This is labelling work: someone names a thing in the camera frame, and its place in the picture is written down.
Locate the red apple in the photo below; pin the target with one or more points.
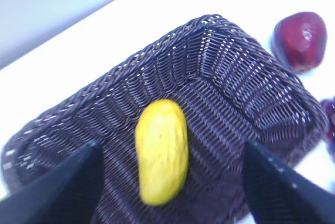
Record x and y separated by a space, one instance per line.
299 41

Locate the dark red grapes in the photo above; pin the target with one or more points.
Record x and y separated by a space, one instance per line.
328 106

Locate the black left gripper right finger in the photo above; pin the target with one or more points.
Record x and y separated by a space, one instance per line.
275 193

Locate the yellow orange mango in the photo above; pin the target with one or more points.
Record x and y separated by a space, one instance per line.
161 143

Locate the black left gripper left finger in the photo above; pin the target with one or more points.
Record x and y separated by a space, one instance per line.
67 194

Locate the black wicker basket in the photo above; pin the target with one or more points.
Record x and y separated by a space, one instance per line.
230 90

